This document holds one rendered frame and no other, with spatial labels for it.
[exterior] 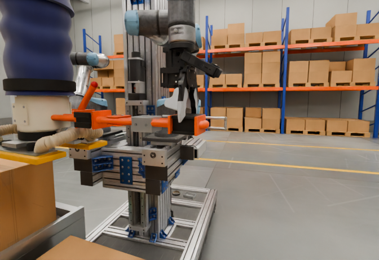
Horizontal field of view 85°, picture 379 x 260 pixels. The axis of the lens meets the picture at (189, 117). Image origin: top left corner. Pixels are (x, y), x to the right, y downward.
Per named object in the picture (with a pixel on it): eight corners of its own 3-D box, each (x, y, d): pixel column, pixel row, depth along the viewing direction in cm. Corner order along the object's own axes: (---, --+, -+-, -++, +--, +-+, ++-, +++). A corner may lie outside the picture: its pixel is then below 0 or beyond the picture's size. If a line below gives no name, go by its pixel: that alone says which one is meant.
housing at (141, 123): (130, 131, 61) (130, 117, 61) (144, 128, 67) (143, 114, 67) (150, 133, 59) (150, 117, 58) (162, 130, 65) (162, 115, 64)
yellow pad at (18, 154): (-26, 154, 74) (-27, 140, 74) (7, 147, 83) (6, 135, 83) (36, 165, 62) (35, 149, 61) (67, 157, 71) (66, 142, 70)
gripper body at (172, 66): (172, 90, 64) (171, 50, 63) (198, 89, 60) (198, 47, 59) (159, 89, 56) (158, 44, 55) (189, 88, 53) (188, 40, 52)
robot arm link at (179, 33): (199, 31, 59) (188, 22, 51) (199, 48, 59) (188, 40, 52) (175, 35, 62) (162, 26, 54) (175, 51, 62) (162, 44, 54)
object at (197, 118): (167, 133, 56) (167, 115, 55) (179, 130, 62) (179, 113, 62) (197, 136, 52) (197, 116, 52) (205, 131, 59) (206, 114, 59)
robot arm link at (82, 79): (84, 111, 131) (96, 49, 157) (58, 111, 129) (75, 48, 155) (89, 119, 142) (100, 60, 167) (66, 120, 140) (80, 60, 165)
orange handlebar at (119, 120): (-5, 118, 87) (-6, 110, 87) (62, 113, 115) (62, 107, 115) (205, 133, 53) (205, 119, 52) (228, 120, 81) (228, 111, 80)
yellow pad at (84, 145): (31, 142, 92) (30, 132, 91) (53, 139, 101) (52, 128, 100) (88, 150, 79) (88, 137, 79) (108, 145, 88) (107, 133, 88)
